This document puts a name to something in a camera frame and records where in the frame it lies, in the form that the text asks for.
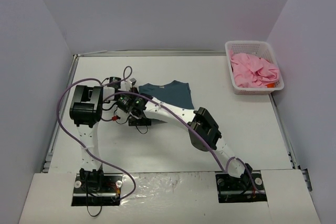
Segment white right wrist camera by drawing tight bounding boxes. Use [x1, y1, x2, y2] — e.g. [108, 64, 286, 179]
[111, 109, 130, 125]

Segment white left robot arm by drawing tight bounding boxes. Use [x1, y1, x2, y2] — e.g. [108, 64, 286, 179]
[69, 85, 106, 191]

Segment thin black cable loop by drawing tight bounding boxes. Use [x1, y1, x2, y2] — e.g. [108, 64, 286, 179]
[86, 192, 104, 217]

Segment teal blue t-shirt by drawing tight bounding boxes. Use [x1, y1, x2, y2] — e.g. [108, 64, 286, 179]
[139, 80, 195, 125]

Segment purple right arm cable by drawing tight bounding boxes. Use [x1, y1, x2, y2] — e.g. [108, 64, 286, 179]
[102, 91, 266, 196]

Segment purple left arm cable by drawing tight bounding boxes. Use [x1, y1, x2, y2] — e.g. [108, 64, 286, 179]
[56, 66, 139, 200]

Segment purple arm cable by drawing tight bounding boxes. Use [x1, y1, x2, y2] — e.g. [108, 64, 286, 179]
[56, 66, 139, 200]
[102, 91, 266, 196]

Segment pink t-shirt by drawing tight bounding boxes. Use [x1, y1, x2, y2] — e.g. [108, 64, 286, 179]
[229, 51, 280, 88]

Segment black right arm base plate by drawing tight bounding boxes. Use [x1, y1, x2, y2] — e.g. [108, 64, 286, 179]
[215, 172, 267, 204]

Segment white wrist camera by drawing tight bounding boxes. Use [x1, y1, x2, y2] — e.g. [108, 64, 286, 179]
[111, 109, 130, 125]
[125, 78, 138, 93]

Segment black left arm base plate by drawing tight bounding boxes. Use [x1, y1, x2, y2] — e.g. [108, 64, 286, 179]
[71, 174, 123, 207]

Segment orange garment in basket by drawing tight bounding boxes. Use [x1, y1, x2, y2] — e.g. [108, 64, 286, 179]
[266, 83, 276, 89]

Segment white plastic basket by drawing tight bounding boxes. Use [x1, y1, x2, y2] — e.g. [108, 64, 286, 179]
[225, 40, 284, 94]

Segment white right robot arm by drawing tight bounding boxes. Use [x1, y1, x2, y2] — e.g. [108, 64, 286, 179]
[117, 92, 252, 189]

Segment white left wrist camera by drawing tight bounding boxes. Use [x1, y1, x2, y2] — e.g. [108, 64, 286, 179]
[125, 78, 138, 93]

